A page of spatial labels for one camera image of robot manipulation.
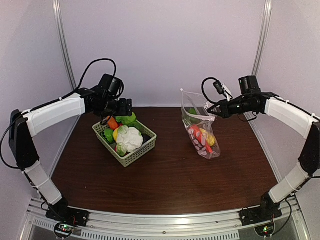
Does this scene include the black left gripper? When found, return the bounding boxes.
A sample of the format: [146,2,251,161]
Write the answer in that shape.
[96,96,132,117]

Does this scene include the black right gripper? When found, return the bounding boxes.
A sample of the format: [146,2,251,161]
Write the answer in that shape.
[208,96,255,119]

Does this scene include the green toy lime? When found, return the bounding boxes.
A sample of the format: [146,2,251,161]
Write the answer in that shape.
[115,112,137,125]

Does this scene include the orange toy pepper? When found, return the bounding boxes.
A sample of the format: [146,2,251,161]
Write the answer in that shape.
[107,116,120,131]

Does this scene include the clear zip top bag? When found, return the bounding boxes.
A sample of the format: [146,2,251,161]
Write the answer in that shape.
[180,89,221,160]

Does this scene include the red orange toy carrot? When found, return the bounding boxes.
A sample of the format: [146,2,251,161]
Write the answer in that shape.
[188,125,213,154]

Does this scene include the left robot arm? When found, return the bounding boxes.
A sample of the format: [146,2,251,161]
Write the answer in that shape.
[3,74,132,222]

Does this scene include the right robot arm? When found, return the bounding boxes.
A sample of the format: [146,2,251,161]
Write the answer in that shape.
[201,75,320,221]

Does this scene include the yellow orange toy fruit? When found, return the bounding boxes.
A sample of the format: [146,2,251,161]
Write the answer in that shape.
[112,127,119,142]

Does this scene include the dark green leafy toy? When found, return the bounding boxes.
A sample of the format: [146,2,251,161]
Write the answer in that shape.
[187,107,200,117]

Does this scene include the striped green toy watermelon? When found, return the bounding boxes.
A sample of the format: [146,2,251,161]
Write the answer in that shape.
[101,128,115,144]

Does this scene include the white toy cauliflower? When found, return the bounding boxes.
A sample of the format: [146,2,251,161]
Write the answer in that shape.
[114,125,144,157]

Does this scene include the dark purple toy eggplant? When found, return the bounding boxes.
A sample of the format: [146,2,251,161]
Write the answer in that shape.
[142,133,152,144]

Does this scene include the green perforated plastic basket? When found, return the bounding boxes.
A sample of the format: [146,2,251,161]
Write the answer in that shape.
[92,120,157,168]

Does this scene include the right round circuit board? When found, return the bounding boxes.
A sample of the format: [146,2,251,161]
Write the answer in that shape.
[254,223,275,238]

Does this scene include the round circuit board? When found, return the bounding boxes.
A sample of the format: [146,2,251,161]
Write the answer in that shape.
[254,223,275,238]
[53,222,75,239]

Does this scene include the left round circuit board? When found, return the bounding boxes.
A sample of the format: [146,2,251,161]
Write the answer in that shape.
[53,222,75,239]

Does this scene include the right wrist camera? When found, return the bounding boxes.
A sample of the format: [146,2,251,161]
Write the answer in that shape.
[213,80,233,102]

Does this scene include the right black camera cable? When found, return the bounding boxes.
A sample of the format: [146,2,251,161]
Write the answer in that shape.
[201,76,218,105]

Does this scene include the black camera cable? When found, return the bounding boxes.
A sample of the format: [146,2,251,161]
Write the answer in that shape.
[58,58,118,101]
[201,76,218,105]

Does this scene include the left black camera cable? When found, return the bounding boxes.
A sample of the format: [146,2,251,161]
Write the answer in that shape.
[58,58,118,101]

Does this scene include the right aluminium frame post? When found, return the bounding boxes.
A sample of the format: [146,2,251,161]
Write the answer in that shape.
[250,0,273,77]

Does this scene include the aluminium frame post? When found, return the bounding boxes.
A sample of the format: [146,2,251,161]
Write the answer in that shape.
[51,0,85,111]
[250,0,273,77]

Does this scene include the front aluminium rail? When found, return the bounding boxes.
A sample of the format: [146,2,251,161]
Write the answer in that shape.
[18,199,311,240]

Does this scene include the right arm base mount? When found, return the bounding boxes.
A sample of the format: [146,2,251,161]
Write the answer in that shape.
[239,192,282,226]

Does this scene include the left aluminium frame post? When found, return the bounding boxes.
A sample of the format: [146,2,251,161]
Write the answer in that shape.
[51,0,85,111]

